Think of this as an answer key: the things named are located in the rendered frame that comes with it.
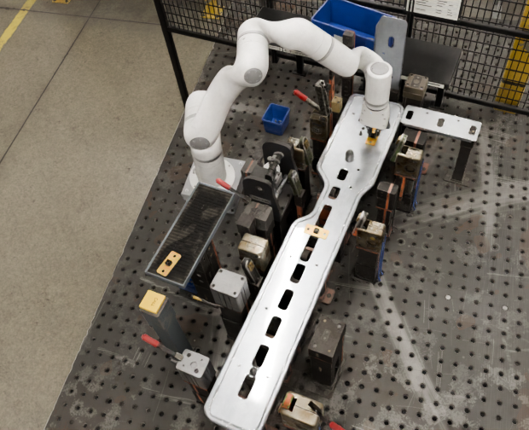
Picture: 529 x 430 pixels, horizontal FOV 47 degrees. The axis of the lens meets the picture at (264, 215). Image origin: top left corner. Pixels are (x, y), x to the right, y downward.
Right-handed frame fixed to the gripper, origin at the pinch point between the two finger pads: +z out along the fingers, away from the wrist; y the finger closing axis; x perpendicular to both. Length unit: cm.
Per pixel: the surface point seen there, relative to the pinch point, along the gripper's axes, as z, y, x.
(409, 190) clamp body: 19.5, 18.3, -7.3
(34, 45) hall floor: 104, -272, 86
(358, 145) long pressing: 3.3, -3.8, -5.4
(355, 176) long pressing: 3.3, -0.3, -19.5
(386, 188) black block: 4.3, 11.5, -20.1
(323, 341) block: 1, 12, -84
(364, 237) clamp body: 2.9, 11.1, -43.2
